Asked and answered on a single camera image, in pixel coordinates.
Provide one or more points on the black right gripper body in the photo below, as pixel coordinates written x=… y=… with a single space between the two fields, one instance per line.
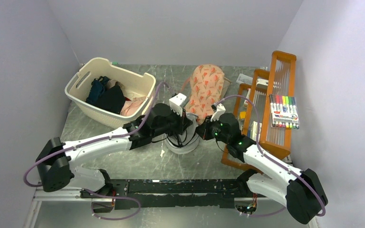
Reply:
x=212 y=129

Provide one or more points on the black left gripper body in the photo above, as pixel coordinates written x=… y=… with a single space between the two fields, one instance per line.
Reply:
x=176 y=123

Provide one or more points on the white mesh laundry bag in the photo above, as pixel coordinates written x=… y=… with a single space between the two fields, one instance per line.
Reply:
x=190 y=148

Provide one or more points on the black bra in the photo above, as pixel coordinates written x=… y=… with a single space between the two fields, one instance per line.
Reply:
x=184 y=140

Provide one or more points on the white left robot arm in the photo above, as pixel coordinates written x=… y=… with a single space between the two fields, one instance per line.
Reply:
x=59 y=163

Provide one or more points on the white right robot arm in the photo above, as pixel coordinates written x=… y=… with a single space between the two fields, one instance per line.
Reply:
x=300 y=192

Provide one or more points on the pink floral mesh bag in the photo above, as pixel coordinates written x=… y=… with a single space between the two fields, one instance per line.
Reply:
x=208 y=86

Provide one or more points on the cream plastic laundry basket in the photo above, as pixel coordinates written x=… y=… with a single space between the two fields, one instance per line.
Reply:
x=132 y=84

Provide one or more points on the orange wooden rack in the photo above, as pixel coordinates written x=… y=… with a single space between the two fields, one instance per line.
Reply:
x=278 y=80

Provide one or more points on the pink garment in basket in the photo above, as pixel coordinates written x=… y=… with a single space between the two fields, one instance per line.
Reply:
x=131 y=106

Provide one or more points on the white paper tag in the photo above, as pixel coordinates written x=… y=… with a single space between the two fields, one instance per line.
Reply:
x=244 y=79

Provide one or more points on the black garment in basket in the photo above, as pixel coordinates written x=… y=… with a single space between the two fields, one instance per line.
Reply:
x=112 y=100

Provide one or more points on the pack of coloured markers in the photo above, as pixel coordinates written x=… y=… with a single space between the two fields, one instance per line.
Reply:
x=283 y=112

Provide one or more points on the teal garment in basket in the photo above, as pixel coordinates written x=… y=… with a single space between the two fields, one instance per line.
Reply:
x=98 y=87

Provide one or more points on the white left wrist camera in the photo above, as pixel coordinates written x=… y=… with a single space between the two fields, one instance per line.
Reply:
x=177 y=102

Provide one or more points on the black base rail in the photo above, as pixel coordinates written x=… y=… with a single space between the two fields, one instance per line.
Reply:
x=173 y=193

